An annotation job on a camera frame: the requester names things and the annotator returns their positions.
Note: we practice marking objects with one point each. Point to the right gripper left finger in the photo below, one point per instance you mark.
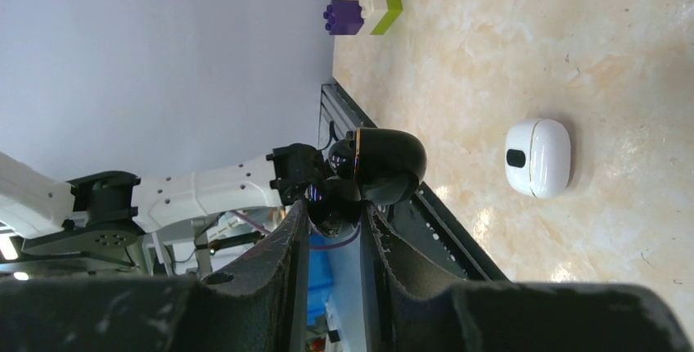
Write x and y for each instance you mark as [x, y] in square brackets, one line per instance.
[258, 302]

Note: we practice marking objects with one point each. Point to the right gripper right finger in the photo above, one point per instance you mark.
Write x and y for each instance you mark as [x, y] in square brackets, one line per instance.
[412, 304]

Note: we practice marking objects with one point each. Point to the white earbud charging case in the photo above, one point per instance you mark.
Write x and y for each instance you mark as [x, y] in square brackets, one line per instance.
[538, 158]

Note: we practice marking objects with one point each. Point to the black earbud charging case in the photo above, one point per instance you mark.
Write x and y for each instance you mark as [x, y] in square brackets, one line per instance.
[381, 166]

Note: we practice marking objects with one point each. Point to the purple and wood blocks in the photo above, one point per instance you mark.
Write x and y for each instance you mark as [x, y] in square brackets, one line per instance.
[361, 17]

